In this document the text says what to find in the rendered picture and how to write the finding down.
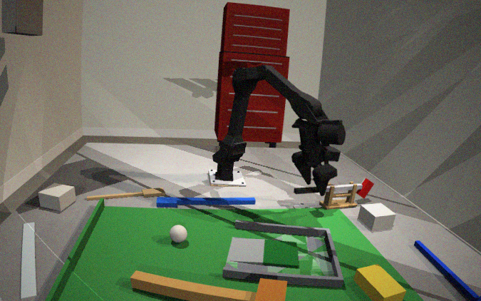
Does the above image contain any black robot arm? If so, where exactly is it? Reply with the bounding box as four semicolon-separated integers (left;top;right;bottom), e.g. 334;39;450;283
212;65;346;181

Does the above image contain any green putting mat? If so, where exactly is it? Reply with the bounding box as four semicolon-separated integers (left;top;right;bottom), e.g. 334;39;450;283
58;206;424;301

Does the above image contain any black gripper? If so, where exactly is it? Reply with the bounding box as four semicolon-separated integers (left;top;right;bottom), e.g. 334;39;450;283
291;141;338;196

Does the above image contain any white golf ball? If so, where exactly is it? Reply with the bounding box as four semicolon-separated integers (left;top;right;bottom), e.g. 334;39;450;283
170;225;187;243

